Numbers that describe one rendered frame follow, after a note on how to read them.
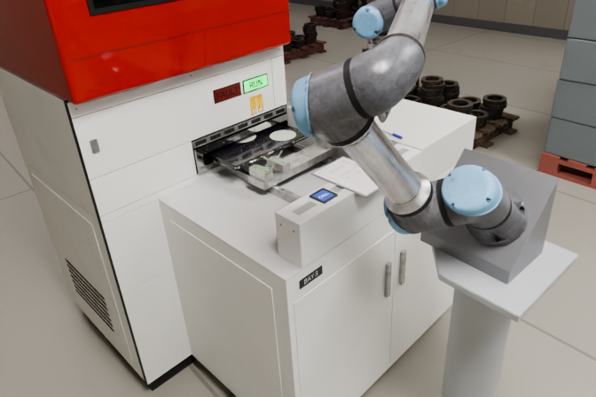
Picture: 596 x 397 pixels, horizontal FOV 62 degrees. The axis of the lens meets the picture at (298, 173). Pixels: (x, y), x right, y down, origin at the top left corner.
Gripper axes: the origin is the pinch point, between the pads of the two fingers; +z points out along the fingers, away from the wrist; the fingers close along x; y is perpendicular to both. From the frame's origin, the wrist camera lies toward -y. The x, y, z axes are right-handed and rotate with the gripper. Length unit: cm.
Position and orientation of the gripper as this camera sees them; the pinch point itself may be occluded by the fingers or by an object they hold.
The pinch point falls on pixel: (384, 119)
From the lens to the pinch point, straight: 146.8
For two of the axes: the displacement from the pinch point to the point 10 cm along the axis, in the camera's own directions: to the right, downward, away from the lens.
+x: -7.1, 3.6, -6.0
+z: 0.5, 8.8, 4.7
